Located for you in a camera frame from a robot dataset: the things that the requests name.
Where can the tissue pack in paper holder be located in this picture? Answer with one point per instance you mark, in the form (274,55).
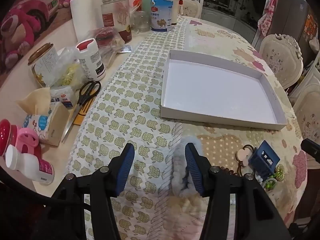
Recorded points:
(37,122)

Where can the printed tin can gold rim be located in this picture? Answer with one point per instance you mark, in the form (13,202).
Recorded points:
(45,65)

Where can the yellow utility knife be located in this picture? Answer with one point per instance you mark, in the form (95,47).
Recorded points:
(81,115)

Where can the glass jar yellow lid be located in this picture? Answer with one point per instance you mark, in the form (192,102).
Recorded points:
(116,12)

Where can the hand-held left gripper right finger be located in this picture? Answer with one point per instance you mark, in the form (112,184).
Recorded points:
(193,170)

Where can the white shallow cardboard box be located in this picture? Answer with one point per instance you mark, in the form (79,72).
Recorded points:
(212,87)

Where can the white kitchen cabinets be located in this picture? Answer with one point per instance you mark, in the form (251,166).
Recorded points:
(225,17)

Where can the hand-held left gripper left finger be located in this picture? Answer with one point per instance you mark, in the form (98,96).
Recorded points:
(125,170)

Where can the small white tube red cap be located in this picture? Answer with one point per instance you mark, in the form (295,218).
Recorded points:
(180,7)

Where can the white bottle pink label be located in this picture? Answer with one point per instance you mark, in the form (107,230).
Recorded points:
(30,163)

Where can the small white tissue packet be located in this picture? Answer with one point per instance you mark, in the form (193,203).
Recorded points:
(62,96)

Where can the fluffy white scrunchie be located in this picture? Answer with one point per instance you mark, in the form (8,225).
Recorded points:
(178,180)

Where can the cream floral dining chair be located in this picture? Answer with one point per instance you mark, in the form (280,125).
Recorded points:
(310,115)
(280,60)
(190,8)

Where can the pink floral hanging cloth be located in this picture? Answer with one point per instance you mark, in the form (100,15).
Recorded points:
(268,15)

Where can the silver foil sachet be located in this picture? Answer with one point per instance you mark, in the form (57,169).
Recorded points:
(125,49)

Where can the green bead ornament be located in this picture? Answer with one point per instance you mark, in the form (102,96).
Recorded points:
(270,183)

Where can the blue white milk powder can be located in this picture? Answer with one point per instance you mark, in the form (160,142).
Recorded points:
(161,15)

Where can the apple print quilted tablecloth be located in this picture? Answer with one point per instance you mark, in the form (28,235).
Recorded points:
(140,92)

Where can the pink plastic toy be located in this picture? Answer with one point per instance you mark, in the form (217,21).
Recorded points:
(26,137)

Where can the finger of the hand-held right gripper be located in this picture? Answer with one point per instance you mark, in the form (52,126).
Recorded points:
(311,148)

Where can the white bottle red cap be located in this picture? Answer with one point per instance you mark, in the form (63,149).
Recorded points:
(91,62)

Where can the red snack packet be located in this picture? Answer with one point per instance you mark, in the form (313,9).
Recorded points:
(107,36)

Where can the small empty glass jar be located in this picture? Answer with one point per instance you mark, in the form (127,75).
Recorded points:
(142,22)

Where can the white paper towel roll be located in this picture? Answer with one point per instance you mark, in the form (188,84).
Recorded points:
(83,15)

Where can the clear plastic bag yellow contents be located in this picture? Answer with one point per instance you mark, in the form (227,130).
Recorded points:
(70,76)

